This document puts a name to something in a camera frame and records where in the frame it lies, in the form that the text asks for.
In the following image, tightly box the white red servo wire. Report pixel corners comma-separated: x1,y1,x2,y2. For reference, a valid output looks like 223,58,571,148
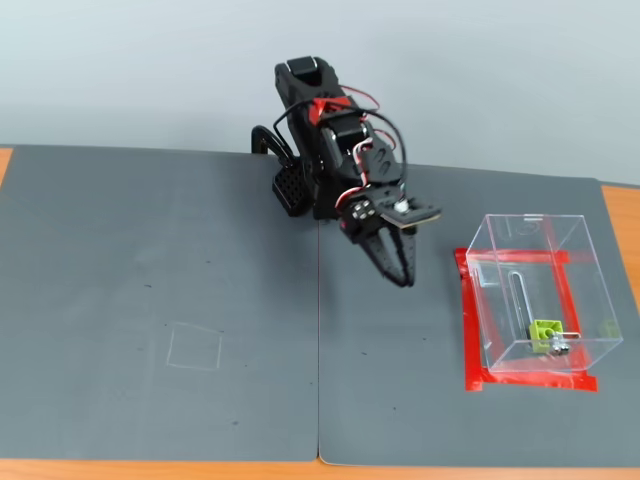
333,141,377,214

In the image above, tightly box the green lego block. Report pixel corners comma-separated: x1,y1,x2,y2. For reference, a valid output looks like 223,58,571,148
528,318,564,357

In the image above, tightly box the transparent plastic box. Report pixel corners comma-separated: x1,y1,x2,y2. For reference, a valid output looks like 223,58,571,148
464,213,625,374

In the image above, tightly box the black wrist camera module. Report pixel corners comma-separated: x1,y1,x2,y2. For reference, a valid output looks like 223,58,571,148
378,196,444,232

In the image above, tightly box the black table clamp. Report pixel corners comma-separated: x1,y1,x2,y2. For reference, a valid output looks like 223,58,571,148
251,124,296,169

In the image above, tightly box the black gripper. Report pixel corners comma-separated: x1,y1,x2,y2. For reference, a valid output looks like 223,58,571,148
339,183,420,291

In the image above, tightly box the black camera cable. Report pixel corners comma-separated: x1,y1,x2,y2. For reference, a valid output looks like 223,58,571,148
272,98,409,201

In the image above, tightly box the gray rubber mat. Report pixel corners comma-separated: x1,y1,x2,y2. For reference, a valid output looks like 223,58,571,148
316,162,640,471
0,144,321,464

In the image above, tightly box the red tape rectangle marking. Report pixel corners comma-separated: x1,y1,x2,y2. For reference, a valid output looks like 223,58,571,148
453,247,600,395

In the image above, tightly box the small metal box latch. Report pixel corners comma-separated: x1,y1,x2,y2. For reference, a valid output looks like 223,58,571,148
549,329,582,357

